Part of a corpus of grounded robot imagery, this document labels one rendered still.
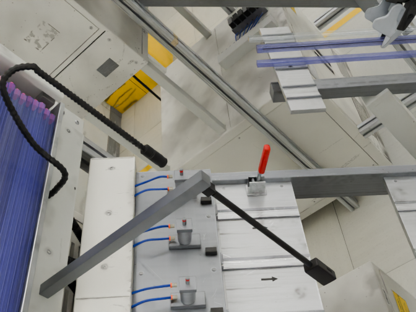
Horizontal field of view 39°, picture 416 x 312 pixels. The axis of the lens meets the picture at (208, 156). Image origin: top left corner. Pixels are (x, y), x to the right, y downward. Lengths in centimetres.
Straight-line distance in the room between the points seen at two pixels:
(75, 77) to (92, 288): 112
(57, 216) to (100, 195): 13
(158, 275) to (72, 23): 106
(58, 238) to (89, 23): 103
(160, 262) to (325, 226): 154
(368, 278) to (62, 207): 74
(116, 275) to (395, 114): 80
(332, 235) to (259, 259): 137
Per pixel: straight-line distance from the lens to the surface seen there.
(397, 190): 117
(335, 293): 143
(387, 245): 222
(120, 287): 88
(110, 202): 99
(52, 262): 85
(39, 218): 82
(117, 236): 72
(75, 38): 184
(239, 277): 99
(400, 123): 145
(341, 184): 118
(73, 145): 103
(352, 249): 229
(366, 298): 138
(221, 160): 213
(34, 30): 184
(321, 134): 212
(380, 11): 120
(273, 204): 110
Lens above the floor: 170
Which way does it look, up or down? 32 degrees down
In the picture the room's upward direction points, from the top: 52 degrees counter-clockwise
